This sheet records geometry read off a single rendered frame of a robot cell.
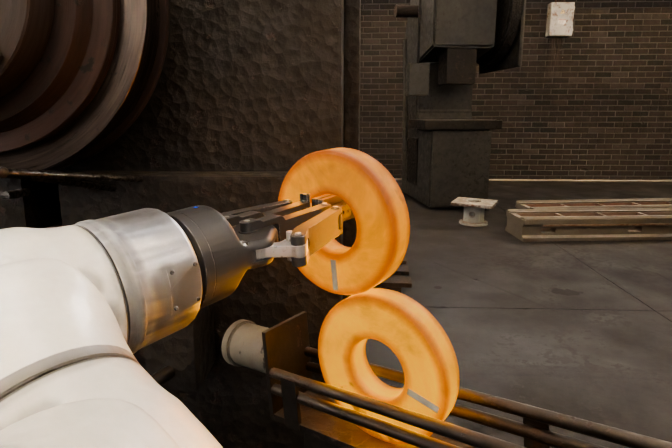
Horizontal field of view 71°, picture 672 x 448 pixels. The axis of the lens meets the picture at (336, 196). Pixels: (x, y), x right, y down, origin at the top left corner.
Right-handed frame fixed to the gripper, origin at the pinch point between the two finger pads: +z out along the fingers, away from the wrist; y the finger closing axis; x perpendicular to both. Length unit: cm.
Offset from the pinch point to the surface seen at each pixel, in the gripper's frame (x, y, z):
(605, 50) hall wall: 54, -76, 709
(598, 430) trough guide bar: -16.7, 25.4, 1.7
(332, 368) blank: -17.7, 0.3, -2.5
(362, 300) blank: -8.8, 4.2, -2.1
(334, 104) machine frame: 9.8, -17.7, 23.3
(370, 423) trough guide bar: -20.3, 6.6, -4.6
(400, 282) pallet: -80, -78, 151
